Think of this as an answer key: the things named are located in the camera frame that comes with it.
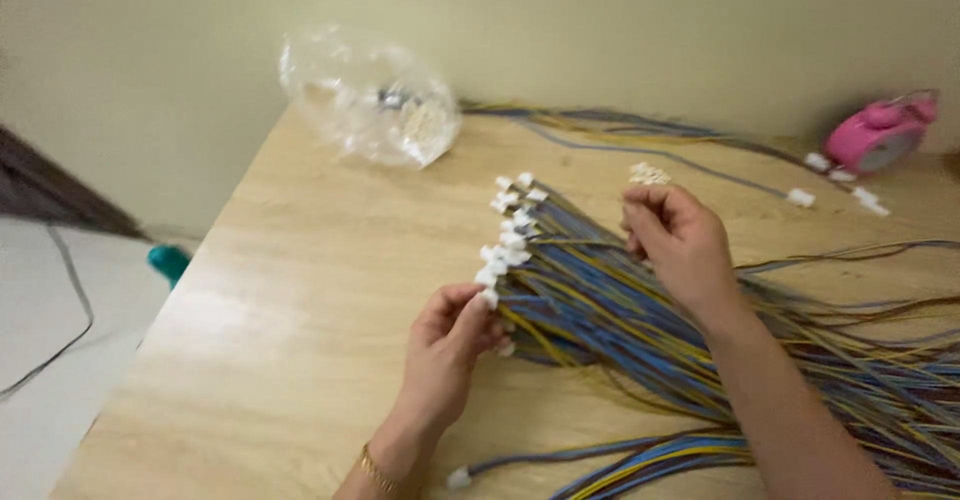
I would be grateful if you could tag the pink alarm clock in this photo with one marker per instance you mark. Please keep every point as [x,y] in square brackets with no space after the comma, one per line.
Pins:
[881,134]

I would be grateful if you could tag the white surface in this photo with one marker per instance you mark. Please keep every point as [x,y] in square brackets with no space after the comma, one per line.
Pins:
[60,350]

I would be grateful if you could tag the person's right fingers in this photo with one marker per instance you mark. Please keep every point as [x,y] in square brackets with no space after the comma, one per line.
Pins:
[641,219]

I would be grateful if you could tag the small pile of white connectors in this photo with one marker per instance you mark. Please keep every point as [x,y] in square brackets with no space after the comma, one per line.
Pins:
[648,174]

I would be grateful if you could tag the dark brown furniture edge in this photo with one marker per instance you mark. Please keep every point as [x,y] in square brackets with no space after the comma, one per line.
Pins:
[60,192]

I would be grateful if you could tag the person's right hand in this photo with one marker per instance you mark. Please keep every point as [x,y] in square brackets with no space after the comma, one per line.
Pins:
[686,249]

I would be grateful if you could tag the teal object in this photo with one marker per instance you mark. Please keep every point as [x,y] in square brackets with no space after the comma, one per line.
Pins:
[169,261]

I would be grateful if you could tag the clear plastic bag of connectors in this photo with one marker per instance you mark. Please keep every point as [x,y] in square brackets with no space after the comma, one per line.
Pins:
[375,102]

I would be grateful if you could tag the person's left hand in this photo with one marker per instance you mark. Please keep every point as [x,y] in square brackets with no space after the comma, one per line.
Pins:
[442,357]

